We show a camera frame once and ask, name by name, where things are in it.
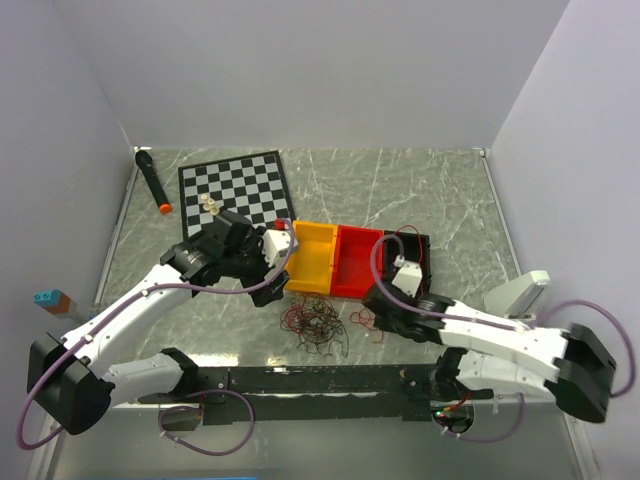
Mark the black plastic bin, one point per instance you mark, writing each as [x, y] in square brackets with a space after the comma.
[416, 248]

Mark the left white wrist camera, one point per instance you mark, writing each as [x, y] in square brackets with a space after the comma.
[277, 241]

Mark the blue and brown block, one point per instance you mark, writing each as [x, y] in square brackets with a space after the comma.
[60, 305]

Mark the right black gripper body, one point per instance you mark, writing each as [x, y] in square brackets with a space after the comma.
[389, 325]

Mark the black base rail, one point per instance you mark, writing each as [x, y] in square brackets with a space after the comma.
[405, 391]

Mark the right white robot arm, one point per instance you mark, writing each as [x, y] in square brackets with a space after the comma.
[571, 366]

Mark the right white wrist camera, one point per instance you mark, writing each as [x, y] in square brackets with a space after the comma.
[408, 276]

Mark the red plastic bin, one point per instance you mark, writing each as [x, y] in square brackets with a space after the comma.
[352, 276]

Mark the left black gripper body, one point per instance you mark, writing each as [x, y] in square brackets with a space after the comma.
[247, 264]

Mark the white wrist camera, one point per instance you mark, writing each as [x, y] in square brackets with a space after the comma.
[408, 276]
[277, 241]

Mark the cream chess pieces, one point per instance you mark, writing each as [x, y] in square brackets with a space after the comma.
[209, 205]

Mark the black marker orange cap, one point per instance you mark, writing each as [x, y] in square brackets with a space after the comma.
[145, 163]

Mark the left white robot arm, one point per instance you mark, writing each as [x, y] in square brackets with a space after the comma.
[78, 378]

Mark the yellow plastic bin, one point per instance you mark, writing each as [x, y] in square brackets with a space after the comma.
[310, 269]

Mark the black and white chessboard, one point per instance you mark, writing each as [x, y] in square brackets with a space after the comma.
[254, 186]

